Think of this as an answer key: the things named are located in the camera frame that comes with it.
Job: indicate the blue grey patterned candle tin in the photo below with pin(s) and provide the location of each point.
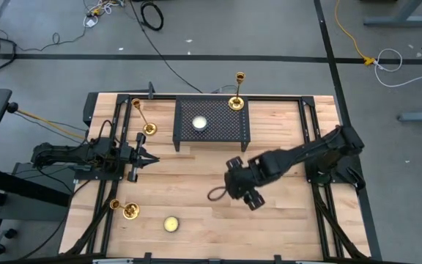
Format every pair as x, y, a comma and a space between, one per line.
199, 123

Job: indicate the grey cart base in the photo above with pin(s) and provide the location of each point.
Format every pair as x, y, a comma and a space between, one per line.
31, 212

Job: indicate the silver aluminium extrusion bar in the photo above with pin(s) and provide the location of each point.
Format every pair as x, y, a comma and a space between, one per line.
310, 262
112, 261

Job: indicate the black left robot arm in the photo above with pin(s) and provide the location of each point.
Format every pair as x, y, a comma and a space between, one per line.
61, 154

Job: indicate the black desk beam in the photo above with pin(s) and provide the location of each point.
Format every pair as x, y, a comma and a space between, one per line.
20, 187

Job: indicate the black perforated metal shelf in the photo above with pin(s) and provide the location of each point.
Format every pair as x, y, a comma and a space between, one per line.
222, 121

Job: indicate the striped tin yellow candle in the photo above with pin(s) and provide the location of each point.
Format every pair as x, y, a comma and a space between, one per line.
171, 224

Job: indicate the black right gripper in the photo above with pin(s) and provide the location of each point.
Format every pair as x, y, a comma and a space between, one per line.
245, 179

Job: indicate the tall gold candlestick holder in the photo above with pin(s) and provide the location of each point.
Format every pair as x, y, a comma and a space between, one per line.
236, 103
149, 128

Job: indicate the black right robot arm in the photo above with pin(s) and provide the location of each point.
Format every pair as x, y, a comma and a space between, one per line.
306, 152

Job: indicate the black round knob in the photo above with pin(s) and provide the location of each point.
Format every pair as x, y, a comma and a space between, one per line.
12, 107

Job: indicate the short gold candlestick holder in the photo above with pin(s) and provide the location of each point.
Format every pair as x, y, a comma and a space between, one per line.
131, 210

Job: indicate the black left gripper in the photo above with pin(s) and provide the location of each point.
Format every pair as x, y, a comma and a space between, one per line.
130, 157

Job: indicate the black aluminium table frame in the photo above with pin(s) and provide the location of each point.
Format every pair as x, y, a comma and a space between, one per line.
308, 101

